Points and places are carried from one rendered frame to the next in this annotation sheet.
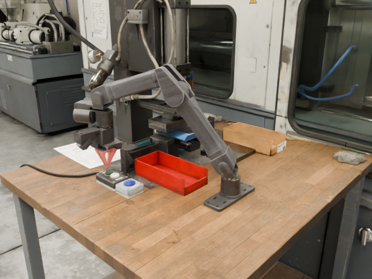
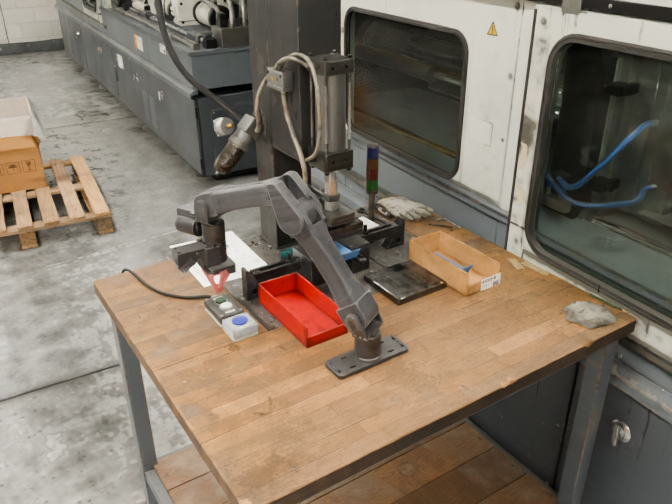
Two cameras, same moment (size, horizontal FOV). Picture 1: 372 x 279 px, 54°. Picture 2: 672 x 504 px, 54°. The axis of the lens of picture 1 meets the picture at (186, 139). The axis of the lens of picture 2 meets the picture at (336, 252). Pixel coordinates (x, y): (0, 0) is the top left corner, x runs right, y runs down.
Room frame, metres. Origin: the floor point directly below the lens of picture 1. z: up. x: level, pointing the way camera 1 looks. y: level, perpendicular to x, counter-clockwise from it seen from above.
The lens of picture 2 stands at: (-0.21, -0.39, 1.85)
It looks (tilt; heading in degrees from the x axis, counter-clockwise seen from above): 28 degrees down; 14
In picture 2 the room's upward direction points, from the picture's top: straight up
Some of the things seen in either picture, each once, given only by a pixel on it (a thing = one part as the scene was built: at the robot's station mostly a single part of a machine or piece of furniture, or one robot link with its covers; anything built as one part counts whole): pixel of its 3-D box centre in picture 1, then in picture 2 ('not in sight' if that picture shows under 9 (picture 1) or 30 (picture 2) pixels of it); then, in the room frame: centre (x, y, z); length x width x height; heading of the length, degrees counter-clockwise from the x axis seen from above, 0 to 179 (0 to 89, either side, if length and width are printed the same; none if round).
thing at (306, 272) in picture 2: (175, 143); (331, 259); (1.43, 0.04, 0.94); 0.20 x 0.10 x 0.07; 137
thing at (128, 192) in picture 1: (129, 191); (240, 331); (1.07, 0.19, 0.90); 0.07 x 0.07 x 0.06; 47
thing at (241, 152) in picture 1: (228, 151); (404, 281); (1.40, -0.18, 0.91); 0.17 x 0.16 x 0.02; 137
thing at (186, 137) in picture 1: (179, 132); (334, 246); (1.39, 0.03, 1.00); 0.15 x 0.07 x 0.03; 47
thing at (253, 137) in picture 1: (253, 138); (453, 262); (1.51, -0.30, 0.93); 0.25 x 0.13 x 0.08; 47
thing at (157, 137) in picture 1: (175, 133); (331, 246); (1.43, 0.04, 0.98); 0.20 x 0.10 x 0.01; 137
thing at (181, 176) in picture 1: (170, 171); (301, 307); (1.17, 0.06, 0.93); 0.25 x 0.12 x 0.06; 47
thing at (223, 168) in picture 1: (228, 167); (363, 320); (1.04, -0.13, 1.00); 0.09 x 0.06 x 0.06; 165
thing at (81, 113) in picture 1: (92, 106); (198, 214); (1.15, 0.31, 1.17); 0.12 x 0.09 x 0.12; 75
